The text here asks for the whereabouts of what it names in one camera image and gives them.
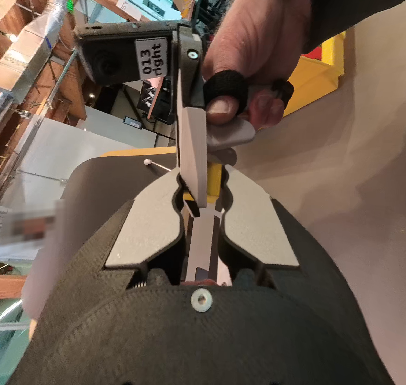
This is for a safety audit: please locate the yellow plastic bin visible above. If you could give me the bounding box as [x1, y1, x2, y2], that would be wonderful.
[281, 31, 347, 118]

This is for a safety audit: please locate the silver ventilation duct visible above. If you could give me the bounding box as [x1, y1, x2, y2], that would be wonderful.
[0, 0, 80, 151]

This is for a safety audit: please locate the person's right hand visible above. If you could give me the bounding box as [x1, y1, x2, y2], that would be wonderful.
[201, 0, 313, 130]

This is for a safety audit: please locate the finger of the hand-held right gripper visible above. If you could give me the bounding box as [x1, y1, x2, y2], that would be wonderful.
[174, 55, 209, 218]
[206, 117, 258, 152]

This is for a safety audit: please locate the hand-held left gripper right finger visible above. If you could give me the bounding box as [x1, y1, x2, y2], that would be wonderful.
[219, 166, 299, 269]

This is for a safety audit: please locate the person's right forearm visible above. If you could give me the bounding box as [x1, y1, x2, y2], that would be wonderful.
[303, 0, 406, 54]

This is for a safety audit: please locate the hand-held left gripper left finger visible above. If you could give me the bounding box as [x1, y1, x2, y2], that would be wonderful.
[104, 168, 188, 271]

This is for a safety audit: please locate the yellow toy cube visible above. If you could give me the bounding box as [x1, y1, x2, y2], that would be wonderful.
[182, 162, 224, 210]

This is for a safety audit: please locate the black wall sign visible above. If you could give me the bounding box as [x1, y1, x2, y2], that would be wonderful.
[122, 115, 144, 130]

